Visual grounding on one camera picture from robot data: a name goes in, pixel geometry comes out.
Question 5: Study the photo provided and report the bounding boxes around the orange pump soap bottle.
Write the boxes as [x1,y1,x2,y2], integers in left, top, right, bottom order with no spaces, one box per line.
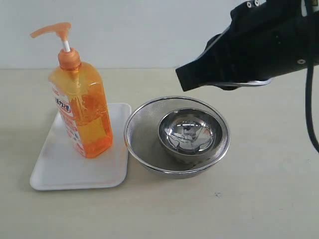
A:
[30,22,113,158]

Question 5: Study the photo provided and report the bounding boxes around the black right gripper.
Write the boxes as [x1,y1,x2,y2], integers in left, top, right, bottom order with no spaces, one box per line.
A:
[175,0,319,92]

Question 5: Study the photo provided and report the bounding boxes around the white rectangular plastic tray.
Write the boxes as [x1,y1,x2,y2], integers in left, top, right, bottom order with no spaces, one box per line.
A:
[29,103,132,191]

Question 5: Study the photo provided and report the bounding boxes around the small stainless steel bowl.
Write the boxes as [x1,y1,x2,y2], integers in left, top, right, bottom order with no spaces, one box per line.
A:
[158,108,223,164]

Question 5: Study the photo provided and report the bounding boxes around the steel mesh colander bowl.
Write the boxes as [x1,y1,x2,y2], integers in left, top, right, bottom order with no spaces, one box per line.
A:
[124,96,231,179]

